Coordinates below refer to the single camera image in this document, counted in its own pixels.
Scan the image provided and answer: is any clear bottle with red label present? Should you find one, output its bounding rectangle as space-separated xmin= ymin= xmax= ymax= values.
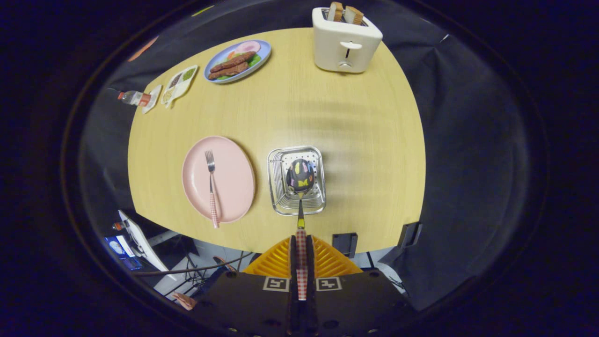
xmin=117 ymin=90 xmax=153 ymax=107

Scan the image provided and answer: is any white divided condiment tray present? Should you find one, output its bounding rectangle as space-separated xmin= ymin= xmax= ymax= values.
xmin=161 ymin=65 xmax=198 ymax=109

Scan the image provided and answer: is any small white coaster dish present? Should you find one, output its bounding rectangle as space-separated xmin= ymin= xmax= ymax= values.
xmin=142 ymin=84 xmax=162 ymax=114

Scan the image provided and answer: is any white toaster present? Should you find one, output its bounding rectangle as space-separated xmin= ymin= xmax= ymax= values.
xmin=312 ymin=7 xmax=383 ymax=73

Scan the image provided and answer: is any spoon with checked handle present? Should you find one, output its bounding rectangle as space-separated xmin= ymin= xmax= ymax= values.
xmin=285 ymin=159 xmax=315 ymax=301

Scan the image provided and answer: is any pink plate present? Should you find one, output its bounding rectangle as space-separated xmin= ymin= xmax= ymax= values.
xmin=182 ymin=136 xmax=256 ymax=224

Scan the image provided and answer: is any black table clamp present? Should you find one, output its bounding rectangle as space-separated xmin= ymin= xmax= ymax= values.
xmin=398 ymin=221 xmax=423 ymax=249
xmin=332 ymin=233 xmax=358 ymax=259

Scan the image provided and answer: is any brown sausage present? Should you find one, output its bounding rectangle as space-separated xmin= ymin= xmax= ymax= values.
xmin=207 ymin=62 xmax=250 ymax=80
xmin=210 ymin=51 xmax=257 ymax=73

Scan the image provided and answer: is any dark cable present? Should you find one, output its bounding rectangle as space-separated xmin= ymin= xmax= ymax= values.
xmin=133 ymin=252 xmax=256 ymax=278

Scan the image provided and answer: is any blue plate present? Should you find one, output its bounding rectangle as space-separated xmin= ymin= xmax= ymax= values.
xmin=204 ymin=40 xmax=272 ymax=84

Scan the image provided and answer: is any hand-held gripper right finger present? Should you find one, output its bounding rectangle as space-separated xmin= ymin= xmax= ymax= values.
xmin=304 ymin=235 xmax=412 ymax=337

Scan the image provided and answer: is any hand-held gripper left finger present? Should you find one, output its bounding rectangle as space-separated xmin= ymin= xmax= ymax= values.
xmin=194 ymin=235 xmax=299 ymax=337

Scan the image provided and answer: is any white laptop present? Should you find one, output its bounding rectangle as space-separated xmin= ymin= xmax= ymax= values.
xmin=104 ymin=210 xmax=169 ymax=273

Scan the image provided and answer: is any perforated steel basket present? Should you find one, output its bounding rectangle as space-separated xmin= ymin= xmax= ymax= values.
xmin=267 ymin=145 xmax=327 ymax=216

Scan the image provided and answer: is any fork with checked handle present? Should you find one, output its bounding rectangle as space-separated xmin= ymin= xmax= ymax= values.
xmin=205 ymin=150 xmax=220 ymax=229

